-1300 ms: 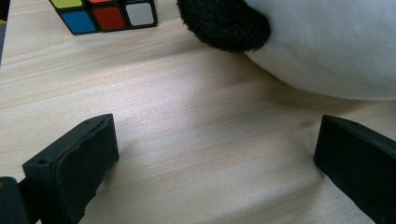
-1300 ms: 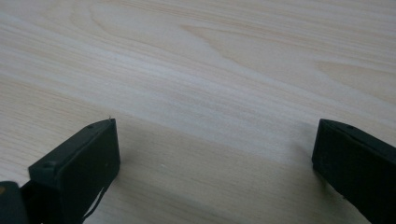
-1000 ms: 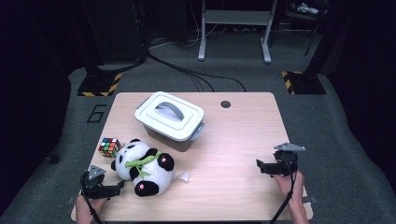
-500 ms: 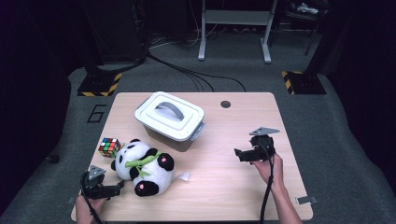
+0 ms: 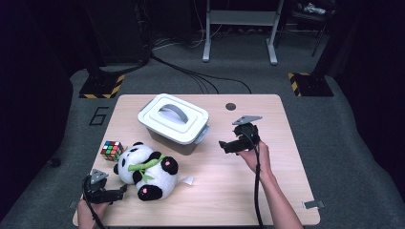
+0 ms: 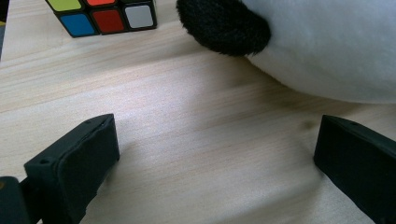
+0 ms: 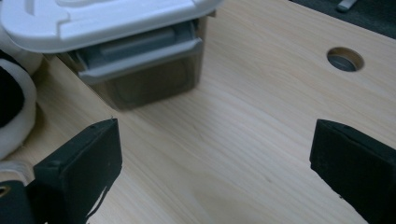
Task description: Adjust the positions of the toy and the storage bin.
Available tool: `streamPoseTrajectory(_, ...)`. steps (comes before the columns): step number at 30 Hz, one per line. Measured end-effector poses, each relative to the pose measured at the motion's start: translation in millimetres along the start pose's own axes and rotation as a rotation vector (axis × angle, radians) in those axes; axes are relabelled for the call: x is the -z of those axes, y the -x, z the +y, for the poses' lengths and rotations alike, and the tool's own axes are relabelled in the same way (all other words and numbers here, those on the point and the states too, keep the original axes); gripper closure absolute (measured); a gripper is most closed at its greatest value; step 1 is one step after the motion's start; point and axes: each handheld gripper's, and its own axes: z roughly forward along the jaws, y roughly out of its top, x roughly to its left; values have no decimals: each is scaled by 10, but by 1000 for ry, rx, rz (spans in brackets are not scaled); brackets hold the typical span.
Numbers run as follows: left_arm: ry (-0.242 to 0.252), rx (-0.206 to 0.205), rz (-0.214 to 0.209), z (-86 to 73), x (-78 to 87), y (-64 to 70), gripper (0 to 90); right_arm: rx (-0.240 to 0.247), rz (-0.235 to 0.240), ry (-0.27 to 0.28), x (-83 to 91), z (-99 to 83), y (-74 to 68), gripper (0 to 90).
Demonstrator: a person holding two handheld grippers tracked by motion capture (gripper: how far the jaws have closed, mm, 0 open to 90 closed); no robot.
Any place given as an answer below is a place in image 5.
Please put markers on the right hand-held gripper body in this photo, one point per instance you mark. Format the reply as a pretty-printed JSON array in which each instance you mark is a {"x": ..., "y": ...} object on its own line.
[{"x": 246, "y": 133}]

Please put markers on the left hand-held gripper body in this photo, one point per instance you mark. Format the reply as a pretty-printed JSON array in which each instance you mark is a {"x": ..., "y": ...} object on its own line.
[{"x": 95, "y": 192}]

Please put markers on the black and white panda plush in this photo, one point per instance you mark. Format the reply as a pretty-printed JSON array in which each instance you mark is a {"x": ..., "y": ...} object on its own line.
[{"x": 149, "y": 173}]

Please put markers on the multicoloured puzzle cube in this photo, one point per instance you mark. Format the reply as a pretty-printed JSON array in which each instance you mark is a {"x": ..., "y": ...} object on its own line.
[{"x": 112, "y": 150}]

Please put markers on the person's left hand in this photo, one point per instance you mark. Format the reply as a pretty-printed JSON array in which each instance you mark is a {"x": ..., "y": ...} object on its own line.
[{"x": 92, "y": 211}]

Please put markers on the person's right hand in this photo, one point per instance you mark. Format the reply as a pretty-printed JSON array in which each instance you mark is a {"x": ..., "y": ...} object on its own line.
[{"x": 258, "y": 160}]

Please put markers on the grey tape strip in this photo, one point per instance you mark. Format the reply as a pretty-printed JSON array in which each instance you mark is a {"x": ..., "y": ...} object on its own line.
[
  {"x": 74, "y": 204},
  {"x": 313, "y": 204}
]

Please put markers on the dark round table grommet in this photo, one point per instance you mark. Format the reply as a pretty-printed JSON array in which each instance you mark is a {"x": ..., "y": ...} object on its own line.
[{"x": 230, "y": 106}]

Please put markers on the white lidded plastic box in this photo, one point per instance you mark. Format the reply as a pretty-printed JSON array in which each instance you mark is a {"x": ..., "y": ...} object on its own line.
[{"x": 191, "y": 122}]

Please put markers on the grey translucent storage box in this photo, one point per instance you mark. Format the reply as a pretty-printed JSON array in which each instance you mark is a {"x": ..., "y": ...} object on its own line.
[{"x": 173, "y": 143}]

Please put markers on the black stand with hazard-striped base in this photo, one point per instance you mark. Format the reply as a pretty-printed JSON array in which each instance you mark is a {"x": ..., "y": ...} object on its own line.
[
  {"x": 312, "y": 85},
  {"x": 102, "y": 87}
]

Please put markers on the dark chair with clutter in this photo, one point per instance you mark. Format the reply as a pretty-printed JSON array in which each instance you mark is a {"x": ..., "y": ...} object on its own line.
[{"x": 313, "y": 12}]

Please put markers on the black cabinet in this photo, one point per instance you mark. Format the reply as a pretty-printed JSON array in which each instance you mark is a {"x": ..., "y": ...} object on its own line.
[{"x": 124, "y": 31}]

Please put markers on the white metal stand frame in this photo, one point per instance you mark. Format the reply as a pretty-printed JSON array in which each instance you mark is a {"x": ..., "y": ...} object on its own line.
[{"x": 242, "y": 17}]

